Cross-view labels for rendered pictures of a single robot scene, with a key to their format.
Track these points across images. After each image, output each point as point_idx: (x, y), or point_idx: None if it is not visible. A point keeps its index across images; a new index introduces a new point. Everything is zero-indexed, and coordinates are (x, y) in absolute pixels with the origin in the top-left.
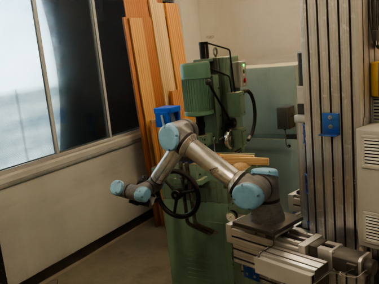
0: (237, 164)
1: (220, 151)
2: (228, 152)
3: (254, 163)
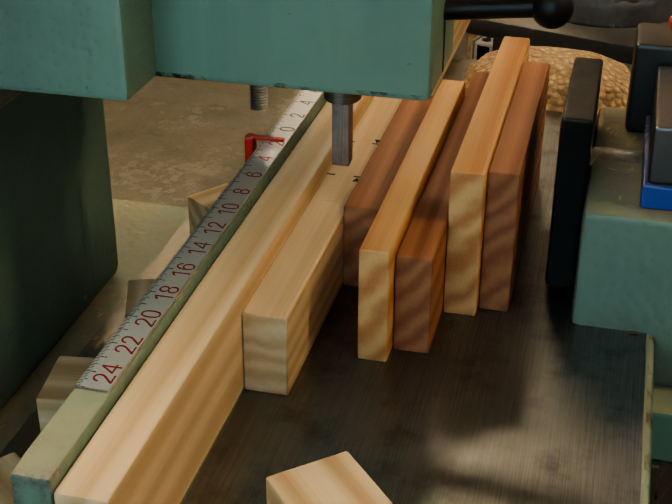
0: (587, 55)
1: (51, 144)
2: (94, 116)
3: (456, 41)
